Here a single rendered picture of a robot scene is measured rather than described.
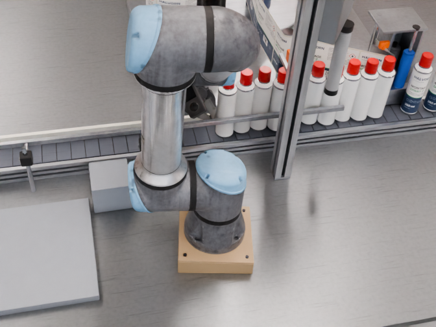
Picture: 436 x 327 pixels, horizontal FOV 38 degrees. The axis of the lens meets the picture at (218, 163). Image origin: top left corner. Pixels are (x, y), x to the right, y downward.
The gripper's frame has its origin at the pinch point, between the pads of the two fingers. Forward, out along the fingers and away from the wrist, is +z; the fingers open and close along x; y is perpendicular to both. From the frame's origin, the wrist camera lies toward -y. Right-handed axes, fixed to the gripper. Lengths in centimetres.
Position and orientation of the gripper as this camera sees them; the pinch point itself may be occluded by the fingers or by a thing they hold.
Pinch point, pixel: (211, 119)
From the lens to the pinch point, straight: 176.1
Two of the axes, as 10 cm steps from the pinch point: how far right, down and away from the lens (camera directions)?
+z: 4.4, 5.4, 7.2
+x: -8.7, 4.5, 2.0
